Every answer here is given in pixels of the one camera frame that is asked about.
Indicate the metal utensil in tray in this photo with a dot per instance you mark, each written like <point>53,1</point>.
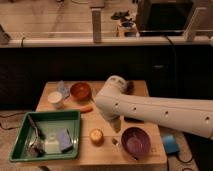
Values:
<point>35,148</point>

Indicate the small metal clip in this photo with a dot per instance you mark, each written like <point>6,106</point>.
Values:
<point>115,142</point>

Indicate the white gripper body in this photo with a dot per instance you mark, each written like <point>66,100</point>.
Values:
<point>116,124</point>

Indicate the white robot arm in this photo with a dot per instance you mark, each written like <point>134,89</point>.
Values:
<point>187,115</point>

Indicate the blue round object on floor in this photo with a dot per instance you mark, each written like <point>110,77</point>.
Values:
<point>170,144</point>

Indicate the orange carrot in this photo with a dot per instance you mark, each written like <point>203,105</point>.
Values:
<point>86,109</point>

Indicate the white bottle in tray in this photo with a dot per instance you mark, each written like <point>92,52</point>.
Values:
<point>51,144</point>

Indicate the purple bowl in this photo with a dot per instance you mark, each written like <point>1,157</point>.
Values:
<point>136,142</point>

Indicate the orange bowl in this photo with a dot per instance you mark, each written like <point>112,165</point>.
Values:
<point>80,91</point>

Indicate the blue sponge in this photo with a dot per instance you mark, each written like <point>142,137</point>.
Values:
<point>65,142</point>

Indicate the white paper cup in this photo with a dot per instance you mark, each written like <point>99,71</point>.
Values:
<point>55,99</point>

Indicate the black monitor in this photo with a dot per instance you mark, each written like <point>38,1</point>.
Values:
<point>163,15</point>

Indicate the clear crumpled plastic bag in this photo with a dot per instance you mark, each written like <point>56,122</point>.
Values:
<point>63,89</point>

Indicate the green plastic tray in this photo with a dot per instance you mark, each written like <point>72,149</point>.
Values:
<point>48,122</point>

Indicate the white post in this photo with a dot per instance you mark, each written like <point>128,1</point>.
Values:
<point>96,23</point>
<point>190,31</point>

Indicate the knife with wooden handle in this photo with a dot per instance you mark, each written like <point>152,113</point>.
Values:
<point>93,94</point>

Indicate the white post right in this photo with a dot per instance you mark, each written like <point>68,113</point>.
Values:
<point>190,31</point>

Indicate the white post left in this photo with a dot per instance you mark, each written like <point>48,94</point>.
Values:
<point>96,23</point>

